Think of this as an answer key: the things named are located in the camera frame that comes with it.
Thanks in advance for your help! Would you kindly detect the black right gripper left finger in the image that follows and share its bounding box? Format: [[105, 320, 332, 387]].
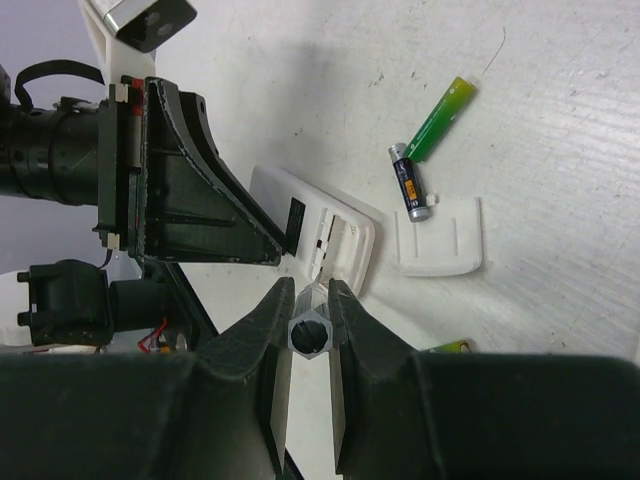
[[1, 277, 295, 479]]

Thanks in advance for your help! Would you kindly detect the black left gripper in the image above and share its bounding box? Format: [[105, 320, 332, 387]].
[[1, 60, 286, 265]]

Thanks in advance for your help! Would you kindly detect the white battery cover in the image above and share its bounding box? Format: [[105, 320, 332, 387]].
[[392, 197, 484, 278]]

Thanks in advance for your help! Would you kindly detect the black battery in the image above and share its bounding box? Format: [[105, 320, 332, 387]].
[[388, 143, 430, 223]]

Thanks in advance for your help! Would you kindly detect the green and white battery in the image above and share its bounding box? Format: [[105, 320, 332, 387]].
[[428, 340, 472, 354]]

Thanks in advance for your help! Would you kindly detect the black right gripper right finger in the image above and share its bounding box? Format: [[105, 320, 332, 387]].
[[328, 281, 639, 479]]

